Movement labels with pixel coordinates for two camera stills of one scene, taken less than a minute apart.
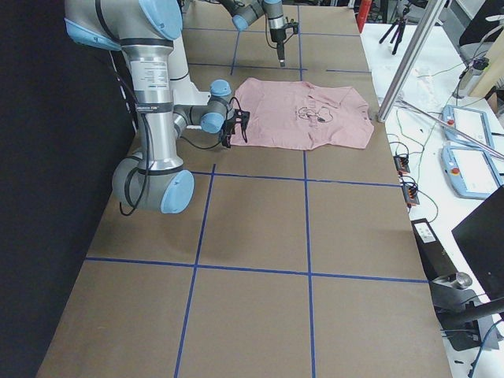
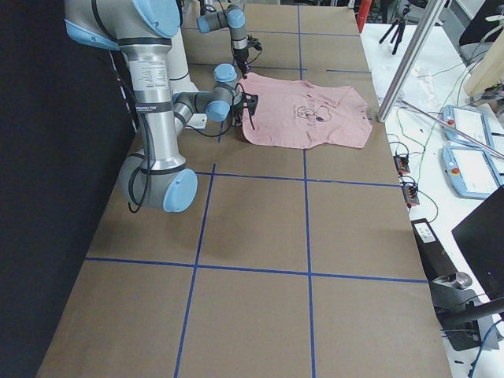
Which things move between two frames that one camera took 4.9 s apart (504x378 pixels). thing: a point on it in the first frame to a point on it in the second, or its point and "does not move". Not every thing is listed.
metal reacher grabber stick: x=453 y=129 does not move
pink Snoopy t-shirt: x=300 y=116 does not move
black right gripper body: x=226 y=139 to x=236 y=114
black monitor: x=480 y=238 does not move
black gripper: x=292 y=24 to x=253 y=42
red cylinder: x=364 y=9 does not move
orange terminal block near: x=410 y=194 does not move
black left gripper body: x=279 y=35 to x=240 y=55
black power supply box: x=435 y=261 does not move
